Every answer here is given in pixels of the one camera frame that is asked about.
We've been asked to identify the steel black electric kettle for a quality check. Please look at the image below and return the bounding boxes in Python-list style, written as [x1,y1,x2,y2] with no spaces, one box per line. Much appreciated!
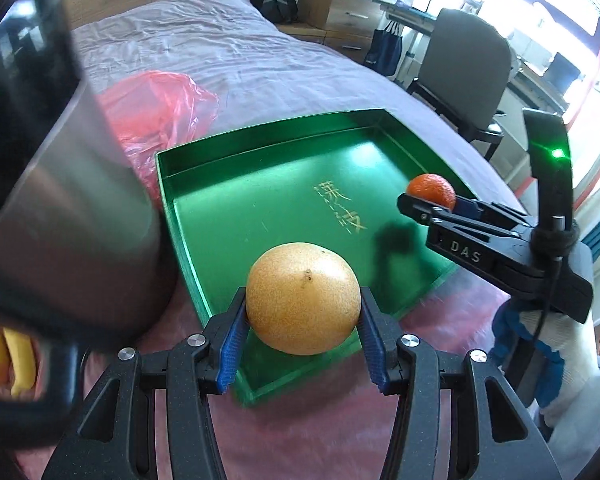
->
[0,0,176,448]

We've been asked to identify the grey office chair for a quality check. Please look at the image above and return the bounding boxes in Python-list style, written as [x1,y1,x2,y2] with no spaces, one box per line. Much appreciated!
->
[406,9,513,159]

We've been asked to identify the pink plastic sheet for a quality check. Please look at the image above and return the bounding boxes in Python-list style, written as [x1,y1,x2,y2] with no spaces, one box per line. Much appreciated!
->
[98,70,219,209]

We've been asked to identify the green tray box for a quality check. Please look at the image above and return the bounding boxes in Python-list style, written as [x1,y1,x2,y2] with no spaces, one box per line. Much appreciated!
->
[154,107,479,406]

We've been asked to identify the round yellow pear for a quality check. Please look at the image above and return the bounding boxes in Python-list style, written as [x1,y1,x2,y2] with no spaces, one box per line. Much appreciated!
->
[246,243,361,356]

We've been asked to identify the dark blue tote bag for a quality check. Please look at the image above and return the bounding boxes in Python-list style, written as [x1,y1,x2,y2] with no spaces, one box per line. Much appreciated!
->
[363,21,403,77]

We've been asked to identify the large front orange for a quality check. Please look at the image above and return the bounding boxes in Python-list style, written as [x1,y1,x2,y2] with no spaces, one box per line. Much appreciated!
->
[406,174,456,210]

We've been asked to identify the white blue gloved hand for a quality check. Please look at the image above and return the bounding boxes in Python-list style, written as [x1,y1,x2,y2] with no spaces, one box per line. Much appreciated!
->
[488,299,600,478]

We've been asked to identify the wooden drawer cabinet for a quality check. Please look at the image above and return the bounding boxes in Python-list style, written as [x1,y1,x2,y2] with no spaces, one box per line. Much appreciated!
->
[277,0,384,64]

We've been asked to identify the grey purple bedspread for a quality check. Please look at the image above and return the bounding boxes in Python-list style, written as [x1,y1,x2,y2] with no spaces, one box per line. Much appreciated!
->
[72,0,520,208]

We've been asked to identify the white desk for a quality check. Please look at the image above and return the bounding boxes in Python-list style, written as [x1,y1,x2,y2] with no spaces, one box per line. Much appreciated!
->
[379,0,581,126]

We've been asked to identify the yellow banana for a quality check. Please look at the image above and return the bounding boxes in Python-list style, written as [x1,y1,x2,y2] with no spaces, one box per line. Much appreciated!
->
[3,328,36,399]

